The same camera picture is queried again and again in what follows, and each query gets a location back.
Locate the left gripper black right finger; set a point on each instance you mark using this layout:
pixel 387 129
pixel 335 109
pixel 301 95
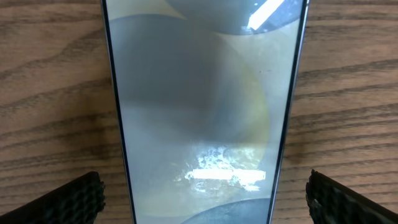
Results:
pixel 330 202

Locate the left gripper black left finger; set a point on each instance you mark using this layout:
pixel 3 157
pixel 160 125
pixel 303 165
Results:
pixel 78 201

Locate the black Galaxy smartphone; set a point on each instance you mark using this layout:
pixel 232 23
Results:
pixel 203 91

